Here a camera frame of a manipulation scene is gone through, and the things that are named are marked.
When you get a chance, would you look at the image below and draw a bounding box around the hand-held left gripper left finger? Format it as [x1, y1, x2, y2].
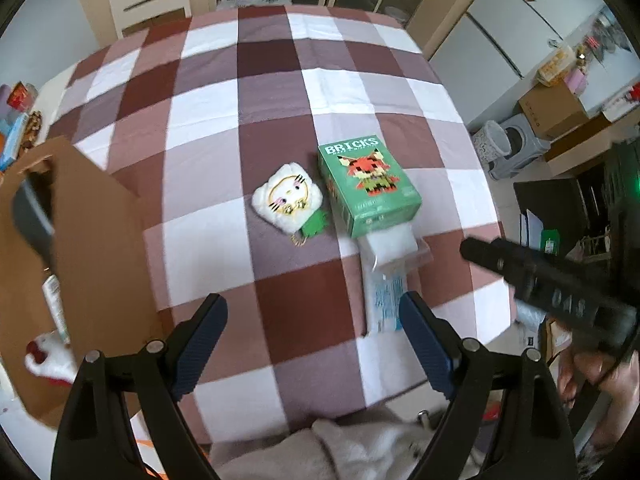
[50, 292, 230, 480]

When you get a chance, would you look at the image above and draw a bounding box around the black desk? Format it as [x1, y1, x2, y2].
[514, 145, 640, 261]

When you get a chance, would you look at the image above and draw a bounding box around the small brown cardboard carton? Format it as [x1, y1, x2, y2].
[517, 80, 591, 141]

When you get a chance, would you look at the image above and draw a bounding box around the white tube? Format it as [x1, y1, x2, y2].
[42, 275, 71, 343]

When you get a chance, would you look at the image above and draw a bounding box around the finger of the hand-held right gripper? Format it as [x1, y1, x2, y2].
[459, 237, 533, 286]

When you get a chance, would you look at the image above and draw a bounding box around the clear plastic packet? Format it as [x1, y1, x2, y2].
[357, 222, 433, 336]

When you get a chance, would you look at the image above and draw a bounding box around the red patterned cup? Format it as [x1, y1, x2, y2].
[7, 82, 38, 111]

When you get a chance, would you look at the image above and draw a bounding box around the dark grey object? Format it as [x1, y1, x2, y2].
[11, 170, 56, 281]

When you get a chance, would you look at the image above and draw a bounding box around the brown white checkered tablecloth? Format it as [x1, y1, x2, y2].
[37, 4, 513, 446]

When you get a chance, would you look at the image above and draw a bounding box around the white refrigerator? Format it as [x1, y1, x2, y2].
[430, 0, 608, 126]

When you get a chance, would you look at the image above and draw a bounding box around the white speckled bin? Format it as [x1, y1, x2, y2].
[470, 121, 511, 163]

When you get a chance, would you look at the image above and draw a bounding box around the white red plush toy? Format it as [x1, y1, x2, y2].
[25, 332, 78, 386]

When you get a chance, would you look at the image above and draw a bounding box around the green toy bricks box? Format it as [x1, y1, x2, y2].
[318, 135, 423, 239]

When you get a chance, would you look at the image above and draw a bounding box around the blue tissue pack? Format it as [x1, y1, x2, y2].
[0, 115, 30, 171]

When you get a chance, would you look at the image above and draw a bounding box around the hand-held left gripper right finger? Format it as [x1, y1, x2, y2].
[399, 291, 576, 480]

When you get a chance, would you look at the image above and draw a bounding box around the white plush cat keychain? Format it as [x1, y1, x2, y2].
[251, 161, 331, 248]

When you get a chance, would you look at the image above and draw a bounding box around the grey plastic stool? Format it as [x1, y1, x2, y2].
[487, 112, 551, 181]

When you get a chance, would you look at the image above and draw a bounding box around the grey fluffy clothing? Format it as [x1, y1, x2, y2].
[210, 405, 501, 480]

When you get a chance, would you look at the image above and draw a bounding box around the person's right hand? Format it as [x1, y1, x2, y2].
[556, 347, 621, 408]

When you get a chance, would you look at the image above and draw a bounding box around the brown cardboard box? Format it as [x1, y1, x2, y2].
[0, 135, 166, 431]

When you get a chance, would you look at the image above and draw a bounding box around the round wooden trivet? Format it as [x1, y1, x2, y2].
[22, 110, 46, 148]

